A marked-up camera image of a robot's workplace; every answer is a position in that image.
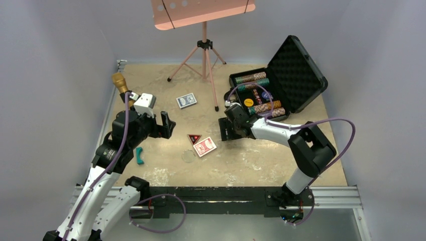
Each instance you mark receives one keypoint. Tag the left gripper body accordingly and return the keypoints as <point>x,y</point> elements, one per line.
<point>147,126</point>

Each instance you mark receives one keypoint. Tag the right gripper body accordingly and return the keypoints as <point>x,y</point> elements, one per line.
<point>236,126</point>

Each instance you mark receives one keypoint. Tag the red playing card deck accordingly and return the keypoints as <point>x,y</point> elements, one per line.
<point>204,147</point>

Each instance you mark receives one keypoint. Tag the blue playing card deck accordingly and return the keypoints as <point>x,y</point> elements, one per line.
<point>186,100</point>

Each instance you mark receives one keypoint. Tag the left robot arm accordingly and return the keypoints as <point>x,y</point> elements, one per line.
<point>89,219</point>

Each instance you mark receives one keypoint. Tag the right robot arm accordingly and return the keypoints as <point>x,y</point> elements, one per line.
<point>311,149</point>

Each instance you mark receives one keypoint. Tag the yellow big blind button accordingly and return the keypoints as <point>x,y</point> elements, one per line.
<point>248,102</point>

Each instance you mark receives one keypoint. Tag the triangular all-in button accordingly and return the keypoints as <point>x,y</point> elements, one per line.
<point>194,138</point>

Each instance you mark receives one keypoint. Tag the orange green chip row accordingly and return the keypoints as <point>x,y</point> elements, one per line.
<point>265,107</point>

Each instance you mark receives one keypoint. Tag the red dice row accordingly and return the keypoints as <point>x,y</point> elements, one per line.
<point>257,96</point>

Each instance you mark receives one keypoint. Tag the clear round disc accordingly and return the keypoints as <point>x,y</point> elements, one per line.
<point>188,156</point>

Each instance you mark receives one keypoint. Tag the blue small blind button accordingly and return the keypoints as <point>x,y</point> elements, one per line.
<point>266,95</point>

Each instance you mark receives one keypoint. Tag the teal curved plastic piece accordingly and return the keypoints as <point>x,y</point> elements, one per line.
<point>139,160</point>

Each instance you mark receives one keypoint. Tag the black poker case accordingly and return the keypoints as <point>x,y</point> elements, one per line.
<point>295,79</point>

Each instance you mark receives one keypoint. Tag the gold microphone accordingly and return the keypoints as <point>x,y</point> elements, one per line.
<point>121,85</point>

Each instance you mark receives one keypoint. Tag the pink music stand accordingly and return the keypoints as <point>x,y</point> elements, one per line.
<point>169,15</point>

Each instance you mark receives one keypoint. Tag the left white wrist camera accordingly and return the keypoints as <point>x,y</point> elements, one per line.
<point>143,104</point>

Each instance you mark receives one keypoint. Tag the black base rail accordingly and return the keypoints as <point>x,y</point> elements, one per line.
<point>264,201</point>

